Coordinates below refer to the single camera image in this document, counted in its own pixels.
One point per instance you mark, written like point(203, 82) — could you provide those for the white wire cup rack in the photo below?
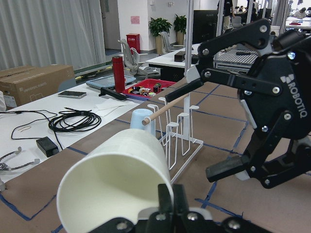
point(175, 121)

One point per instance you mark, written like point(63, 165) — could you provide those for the pale green white cup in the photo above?
point(117, 179)

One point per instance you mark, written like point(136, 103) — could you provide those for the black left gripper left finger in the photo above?
point(164, 198)

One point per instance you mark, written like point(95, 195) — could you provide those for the smartphone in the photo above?
point(72, 94)

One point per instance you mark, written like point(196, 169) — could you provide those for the black power adapter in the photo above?
point(48, 147)

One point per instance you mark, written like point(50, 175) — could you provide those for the cardboard box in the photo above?
point(24, 84)

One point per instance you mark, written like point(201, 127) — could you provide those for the teach pendant tablet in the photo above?
point(108, 82)

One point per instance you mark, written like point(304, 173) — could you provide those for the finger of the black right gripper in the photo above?
point(226, 168)
point(193, 81)

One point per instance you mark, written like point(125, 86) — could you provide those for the red thermos bottle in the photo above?
point(118, 69)

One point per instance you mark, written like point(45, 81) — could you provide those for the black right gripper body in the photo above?
point(276, 95)

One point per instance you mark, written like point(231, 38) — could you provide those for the aluminium frame post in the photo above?
point(189, 31)

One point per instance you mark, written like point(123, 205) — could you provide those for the green potted plant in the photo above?
point(157, 25)

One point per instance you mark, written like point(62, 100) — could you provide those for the red parts tray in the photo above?
point(146, 89)

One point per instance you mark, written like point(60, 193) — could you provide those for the light blue cup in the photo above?
point(138, 115)

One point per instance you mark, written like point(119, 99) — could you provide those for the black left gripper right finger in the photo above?
point(180, 200)

